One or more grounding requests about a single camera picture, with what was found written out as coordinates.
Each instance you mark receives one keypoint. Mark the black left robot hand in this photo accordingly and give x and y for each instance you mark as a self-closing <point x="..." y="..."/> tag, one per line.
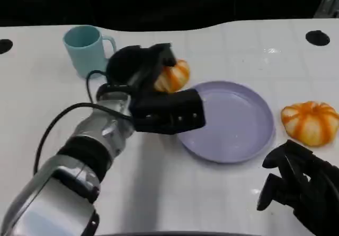
<point x="129" y="63"/>

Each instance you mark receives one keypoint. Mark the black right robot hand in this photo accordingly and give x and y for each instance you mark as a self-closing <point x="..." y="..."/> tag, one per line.
<point x="315" y="188"/>

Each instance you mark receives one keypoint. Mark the orange and white bread roll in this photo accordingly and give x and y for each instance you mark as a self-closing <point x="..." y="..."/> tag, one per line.
<point x="176" y="75"/>
<point x="310" y="124"/>

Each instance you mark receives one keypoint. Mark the pale green mug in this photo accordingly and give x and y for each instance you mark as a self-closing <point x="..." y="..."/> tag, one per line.
<point x="84" y="54"/>

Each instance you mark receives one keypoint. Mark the lilac plate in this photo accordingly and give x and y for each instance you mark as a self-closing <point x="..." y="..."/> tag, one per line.
<point x="233" y="124"/>

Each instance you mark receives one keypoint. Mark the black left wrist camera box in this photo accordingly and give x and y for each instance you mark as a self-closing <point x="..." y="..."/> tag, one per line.
<point x="169" y="111"/>

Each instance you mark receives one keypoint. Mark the grey metal frame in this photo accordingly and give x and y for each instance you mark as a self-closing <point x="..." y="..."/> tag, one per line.
<point x="328" y="1"/>

